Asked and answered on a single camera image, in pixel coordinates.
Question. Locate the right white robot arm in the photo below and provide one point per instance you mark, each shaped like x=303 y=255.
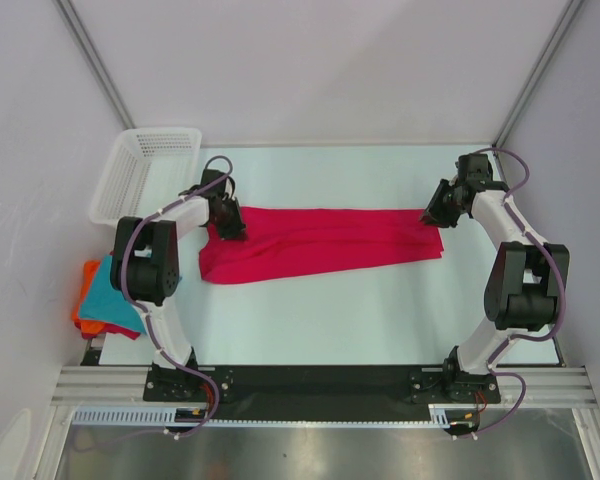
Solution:
x=525 y=294

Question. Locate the pink t shirt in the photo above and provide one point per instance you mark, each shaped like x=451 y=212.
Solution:
x=288 y=243
x=115 y=329

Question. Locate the teal t shirt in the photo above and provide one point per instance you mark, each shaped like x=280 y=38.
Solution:
x=106 y=304

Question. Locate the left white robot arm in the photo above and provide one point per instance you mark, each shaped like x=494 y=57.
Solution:
x=145 y=264

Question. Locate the white cable duct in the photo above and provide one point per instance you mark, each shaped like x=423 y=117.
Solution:
x=172 y=417

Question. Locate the orange t shirt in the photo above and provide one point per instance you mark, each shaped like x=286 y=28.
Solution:
x=88 y=328

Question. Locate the aluminium frame rail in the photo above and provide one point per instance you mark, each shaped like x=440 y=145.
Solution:
x=124 y=385

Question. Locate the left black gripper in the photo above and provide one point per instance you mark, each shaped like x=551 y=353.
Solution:
x=236 y=231

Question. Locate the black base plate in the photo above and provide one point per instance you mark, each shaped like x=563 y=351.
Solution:
x=357 y=393

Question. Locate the white plastic basket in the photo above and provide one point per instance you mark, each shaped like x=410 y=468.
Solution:
x=145 y=170

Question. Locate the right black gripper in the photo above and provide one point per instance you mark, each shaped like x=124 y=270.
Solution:
x=434 y=214

